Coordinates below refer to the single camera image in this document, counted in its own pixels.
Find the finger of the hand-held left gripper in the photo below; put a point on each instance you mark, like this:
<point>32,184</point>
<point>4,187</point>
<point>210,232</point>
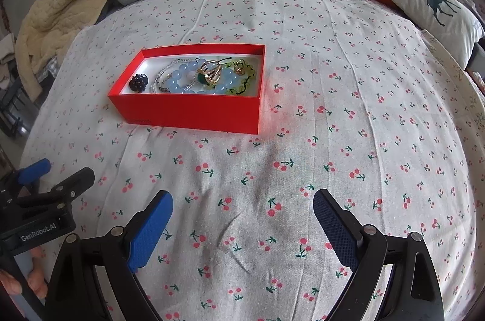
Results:
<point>77,179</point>
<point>36,169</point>

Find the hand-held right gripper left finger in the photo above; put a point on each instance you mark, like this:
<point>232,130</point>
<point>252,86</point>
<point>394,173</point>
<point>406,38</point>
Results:
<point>147,230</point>

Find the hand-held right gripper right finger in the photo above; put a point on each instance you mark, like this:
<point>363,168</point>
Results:
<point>337,226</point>

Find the black bead flower brooch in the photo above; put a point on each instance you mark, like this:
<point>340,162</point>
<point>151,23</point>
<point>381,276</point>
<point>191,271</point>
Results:
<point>138,83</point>

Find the red jewelry box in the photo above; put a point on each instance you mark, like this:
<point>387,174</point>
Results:
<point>189,116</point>

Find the person's left hand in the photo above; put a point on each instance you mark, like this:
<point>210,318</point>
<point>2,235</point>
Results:
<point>38,275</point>

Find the cherry print bedsheet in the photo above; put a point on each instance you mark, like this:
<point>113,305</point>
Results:
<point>303,78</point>

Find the beige quilted blanket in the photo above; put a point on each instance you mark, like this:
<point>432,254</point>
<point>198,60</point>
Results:
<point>64,3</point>

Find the white deer print pillow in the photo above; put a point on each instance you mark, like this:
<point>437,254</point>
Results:
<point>435,14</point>

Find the dark metal frame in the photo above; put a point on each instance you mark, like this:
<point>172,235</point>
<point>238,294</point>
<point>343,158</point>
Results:
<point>13,109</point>

